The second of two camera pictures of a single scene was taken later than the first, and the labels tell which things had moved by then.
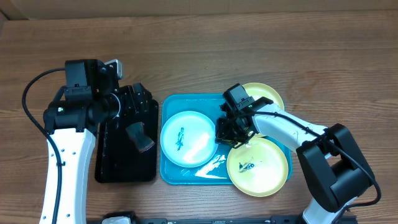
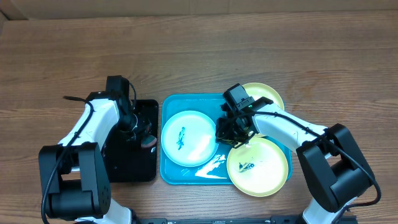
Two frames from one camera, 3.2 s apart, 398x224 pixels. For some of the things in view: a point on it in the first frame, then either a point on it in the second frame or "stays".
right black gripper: [225, 136] stays
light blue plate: [188, 139] stays
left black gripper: [133, 99] to [142, 131]
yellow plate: [258, 168] stays
